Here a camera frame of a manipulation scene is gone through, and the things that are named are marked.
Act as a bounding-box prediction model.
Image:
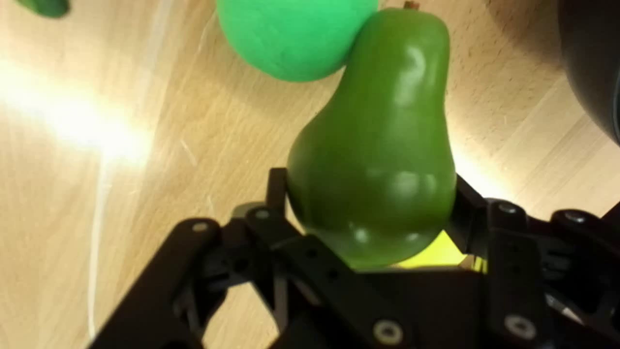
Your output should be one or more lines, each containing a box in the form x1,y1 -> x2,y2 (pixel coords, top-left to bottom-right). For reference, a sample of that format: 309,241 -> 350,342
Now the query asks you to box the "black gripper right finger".
447,179 -> 485,241

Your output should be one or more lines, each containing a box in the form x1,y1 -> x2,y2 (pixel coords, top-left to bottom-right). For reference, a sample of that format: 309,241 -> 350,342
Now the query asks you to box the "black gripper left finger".
265,167 -> 286,218

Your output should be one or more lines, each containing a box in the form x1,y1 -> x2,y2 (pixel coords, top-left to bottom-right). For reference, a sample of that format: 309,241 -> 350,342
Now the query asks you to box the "green toy pear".
286,8 -> 456,270

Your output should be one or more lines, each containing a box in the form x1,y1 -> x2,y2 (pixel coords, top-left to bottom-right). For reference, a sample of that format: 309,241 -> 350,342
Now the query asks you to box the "green toy ball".
214,0 -> 377,82

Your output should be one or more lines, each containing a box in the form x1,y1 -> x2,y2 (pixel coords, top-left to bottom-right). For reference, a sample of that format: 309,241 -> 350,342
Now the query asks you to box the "yellow toy banana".
17,0 -> 69,18

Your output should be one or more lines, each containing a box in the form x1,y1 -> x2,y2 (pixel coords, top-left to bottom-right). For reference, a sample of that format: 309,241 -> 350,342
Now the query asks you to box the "black bowl with banana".
557,0 -> 620,144

